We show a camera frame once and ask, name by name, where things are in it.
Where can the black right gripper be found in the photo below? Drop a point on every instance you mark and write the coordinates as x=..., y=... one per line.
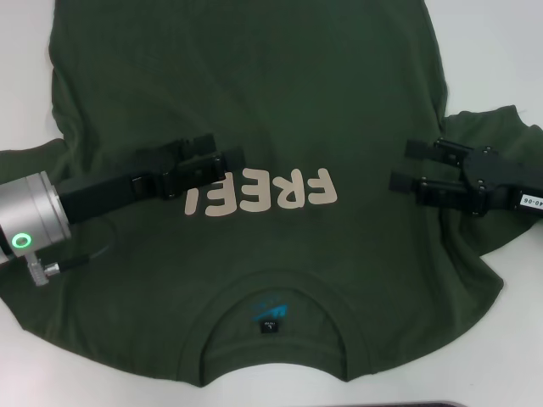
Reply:
x=505, y=186

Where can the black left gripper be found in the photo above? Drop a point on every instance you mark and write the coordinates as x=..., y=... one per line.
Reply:
x=102, y=193

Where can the dark green FREE T-shirt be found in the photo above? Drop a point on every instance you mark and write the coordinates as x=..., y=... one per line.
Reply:
x=275, y=85

